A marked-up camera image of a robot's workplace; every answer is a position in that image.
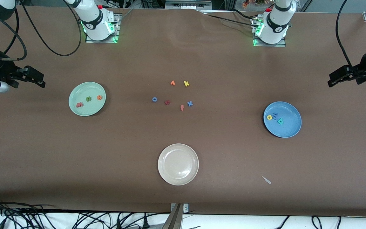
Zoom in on green plate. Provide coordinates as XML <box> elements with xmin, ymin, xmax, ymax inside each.
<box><xmin>69</xmin><ymin>82</ymin><xmax>106</xmax><ymax>116</ymax></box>

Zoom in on blue plate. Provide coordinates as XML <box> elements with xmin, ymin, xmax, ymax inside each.
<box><xmin>263</xmin><ymin>101</ymin><xmax>302</xmax><ymax>138</ymax></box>

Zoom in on brown table cover sheet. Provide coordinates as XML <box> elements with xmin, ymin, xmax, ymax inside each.
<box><xmin>0</xmin><ymin>6</ymin><xmax>366</xmax><ymax>217</ymax></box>

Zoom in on orange dried flowers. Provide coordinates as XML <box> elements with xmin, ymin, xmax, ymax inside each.
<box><xmin>242</xmin><ymin>0</ymin><xmax>274</xmax><ymax>8</ymax></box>

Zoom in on beige plate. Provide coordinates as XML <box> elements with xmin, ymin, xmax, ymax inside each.
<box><xmin>158</xmin><ymin>143</ymin><xmax>199</xmax><ymax>186</ymax></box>

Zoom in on grey metal bar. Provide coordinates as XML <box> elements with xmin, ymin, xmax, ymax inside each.
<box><xmin>161</xmin><ymin>204</ymin><xmax>183</xmax><ymax>229</ymax></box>

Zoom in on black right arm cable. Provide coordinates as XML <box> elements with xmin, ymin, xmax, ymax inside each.
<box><xmin>0</xmin><ymin>0</ymin><xmax>82</xmax><ymax>61</ymax></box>

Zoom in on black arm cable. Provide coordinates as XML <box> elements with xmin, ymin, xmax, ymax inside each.
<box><xmin>335</xmin><ymin>0</ymin><xmax>356</xmax><ymax>73</ymax></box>
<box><xmin>0</xmin><ymin>0</ymin><xmax>82</xmax><ymax>61</ymax></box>

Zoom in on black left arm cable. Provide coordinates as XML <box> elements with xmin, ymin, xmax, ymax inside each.
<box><xmin>335</xmin><ymin>0</ymin><xmax>356</xmax><ymax>73</ymax></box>

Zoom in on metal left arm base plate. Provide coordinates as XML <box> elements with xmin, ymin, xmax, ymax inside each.
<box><xmin>253</xmin><ymin>17</ymin><xmax>287</xmax><ymax>47</ymax></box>

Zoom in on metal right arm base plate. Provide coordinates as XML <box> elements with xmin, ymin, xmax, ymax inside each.
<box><xmin>85</xmin><ymin>13</ymin><xmax>120</xmax><ymax>43</ymax></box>

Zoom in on black cable on table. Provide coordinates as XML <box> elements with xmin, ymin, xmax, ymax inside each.
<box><xmin>207</xmin><ymin>14</ymin><xmax>260</xmax><ymax>29</ymax></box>
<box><xmin>232</xmin><ymin>9</ymin><xmax>256</xmax><ymax>20</ymax></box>

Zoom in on aluminium frame piece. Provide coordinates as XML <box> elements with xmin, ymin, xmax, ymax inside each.
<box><xmin>165</xmin><ymin>0</ymin><xmax>213</xmax><ymax>10</ymax></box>

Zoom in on metal clamp bracket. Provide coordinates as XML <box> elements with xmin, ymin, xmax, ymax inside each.
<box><xmin>170</xmin><ymin>203</ymin><xmax>189</xmax><ymax>213</ymax></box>

